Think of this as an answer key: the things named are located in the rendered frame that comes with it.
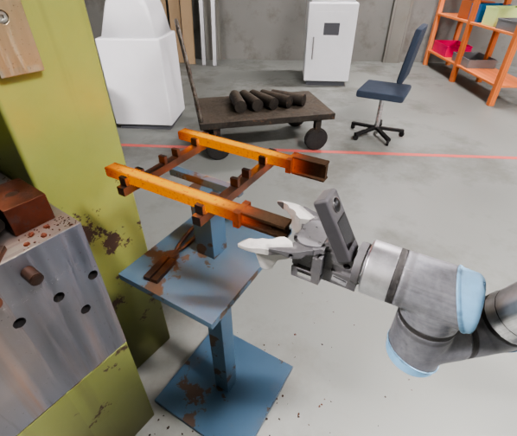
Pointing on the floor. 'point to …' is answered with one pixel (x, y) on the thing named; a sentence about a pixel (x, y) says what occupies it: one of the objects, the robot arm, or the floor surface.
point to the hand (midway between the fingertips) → (258, 218)
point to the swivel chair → (392, 92)
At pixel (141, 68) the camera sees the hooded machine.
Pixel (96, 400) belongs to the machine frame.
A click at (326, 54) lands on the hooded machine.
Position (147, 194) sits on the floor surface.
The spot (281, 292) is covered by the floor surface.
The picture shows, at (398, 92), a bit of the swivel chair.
